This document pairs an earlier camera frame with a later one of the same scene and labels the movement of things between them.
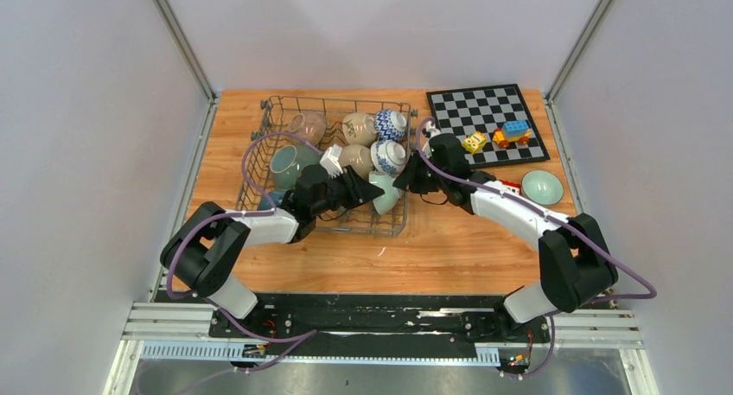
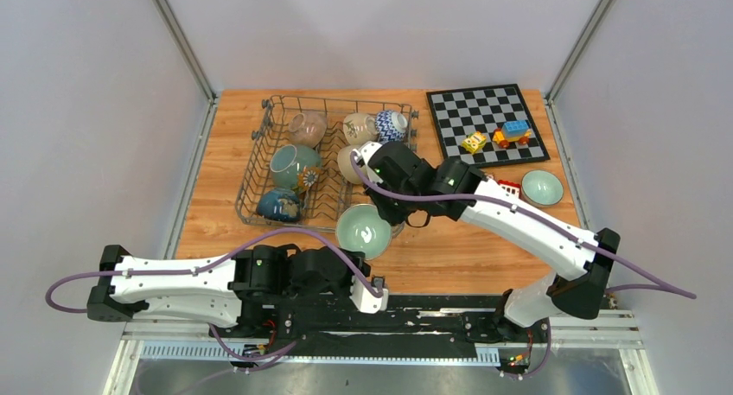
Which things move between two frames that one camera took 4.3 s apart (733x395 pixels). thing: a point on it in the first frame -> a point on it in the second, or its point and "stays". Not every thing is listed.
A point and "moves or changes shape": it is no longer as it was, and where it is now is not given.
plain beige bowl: (357, 156) stays
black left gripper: (359, 191) -> (366, 267)
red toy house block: (511, 187) stays
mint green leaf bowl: (391, 194) moves or changes shape
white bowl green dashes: (542, 187) stays
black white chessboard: (484, 110) stays
